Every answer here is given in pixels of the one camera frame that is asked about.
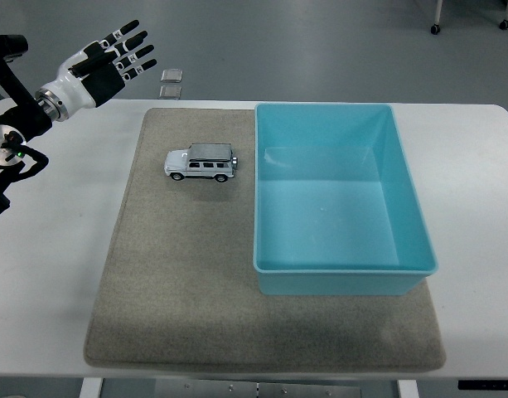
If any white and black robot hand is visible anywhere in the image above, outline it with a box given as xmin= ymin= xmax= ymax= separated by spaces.
xmin=50 ymin=19 xmax=158 ymax=111

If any grey metal plate with screws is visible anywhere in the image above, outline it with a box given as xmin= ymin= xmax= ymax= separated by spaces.
xmin=153 ymin=378 xmax=363 ymax=398

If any white table leg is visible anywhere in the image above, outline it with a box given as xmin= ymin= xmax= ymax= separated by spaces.
xmin=396 ymin=379 xmax=421 ymax=398
xmin=79 ymin=377 xmax=104 ymax=398

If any beige felt mat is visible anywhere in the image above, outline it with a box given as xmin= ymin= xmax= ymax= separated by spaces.
xmin=83 ymin=107 xmax=447 ymax=374

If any black table control panel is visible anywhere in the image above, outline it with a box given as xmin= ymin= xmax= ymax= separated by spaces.
xmin=457 ymin=379 xmax=508 ymax=391

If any blue plastic box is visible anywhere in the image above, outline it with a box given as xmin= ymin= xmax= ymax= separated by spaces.
xmin=252 ymin=102 xmax=439 ymax=297

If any white toy car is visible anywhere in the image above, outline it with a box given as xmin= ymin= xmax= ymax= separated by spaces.
xmin=163 ymin=142 xmax=240 ymax=184

